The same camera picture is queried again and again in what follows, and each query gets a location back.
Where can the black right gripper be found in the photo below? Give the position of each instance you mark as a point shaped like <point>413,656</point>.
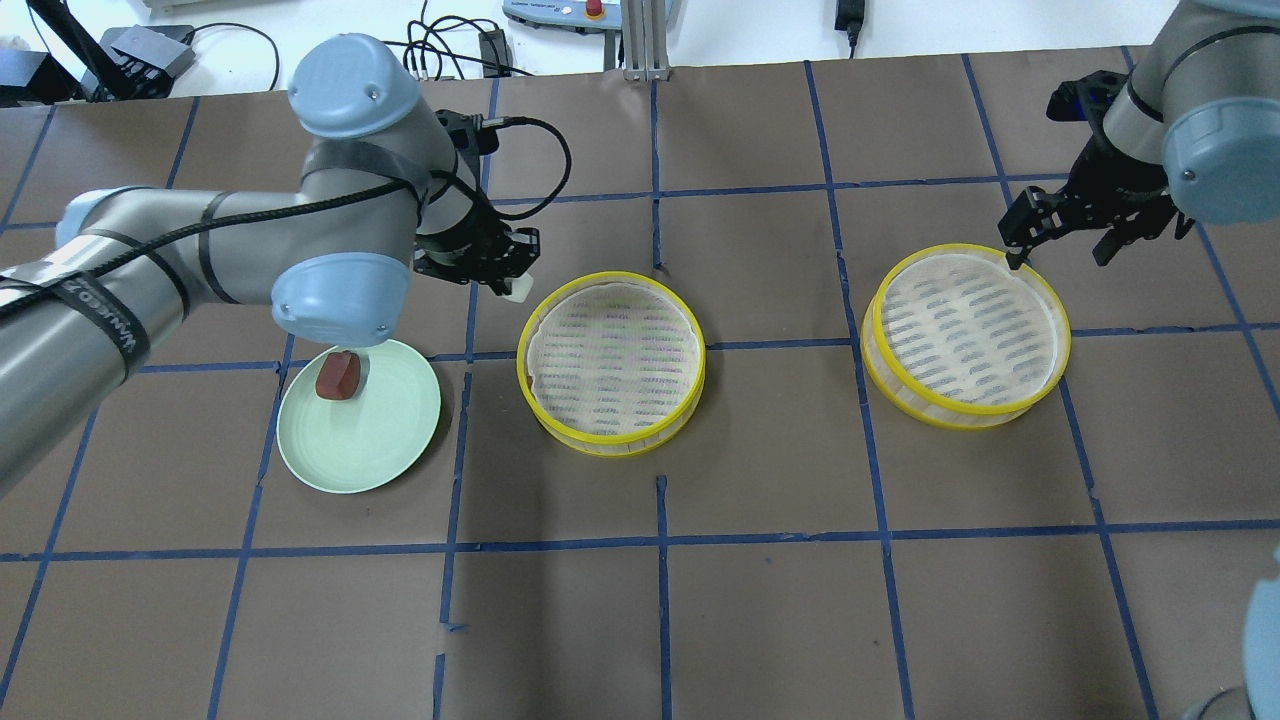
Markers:
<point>1097,192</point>

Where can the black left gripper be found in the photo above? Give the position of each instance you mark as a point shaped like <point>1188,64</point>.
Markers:
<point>468,243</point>

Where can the white bun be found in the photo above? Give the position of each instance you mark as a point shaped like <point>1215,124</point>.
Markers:
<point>519,289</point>

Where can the yellow steamer tray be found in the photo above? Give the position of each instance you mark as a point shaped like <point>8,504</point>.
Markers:
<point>612,364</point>
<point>956,339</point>

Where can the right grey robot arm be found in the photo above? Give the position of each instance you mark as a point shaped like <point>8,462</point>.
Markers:
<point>1190,135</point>

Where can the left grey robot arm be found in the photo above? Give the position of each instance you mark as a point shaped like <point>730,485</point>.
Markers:
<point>386,190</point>

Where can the brown bun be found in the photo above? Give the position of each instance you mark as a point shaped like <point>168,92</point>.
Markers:
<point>339,376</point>

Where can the light green round plate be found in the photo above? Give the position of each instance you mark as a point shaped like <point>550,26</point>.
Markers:
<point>345,446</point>

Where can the teach pendant tablet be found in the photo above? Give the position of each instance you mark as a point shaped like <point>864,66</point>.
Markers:
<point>583,17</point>

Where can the black power adapter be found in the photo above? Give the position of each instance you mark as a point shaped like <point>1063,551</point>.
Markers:
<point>850,19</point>

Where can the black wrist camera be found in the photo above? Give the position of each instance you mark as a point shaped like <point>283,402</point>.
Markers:
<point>468,133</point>

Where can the aluminium frame post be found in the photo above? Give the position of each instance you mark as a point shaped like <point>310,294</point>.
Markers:
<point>644,28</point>

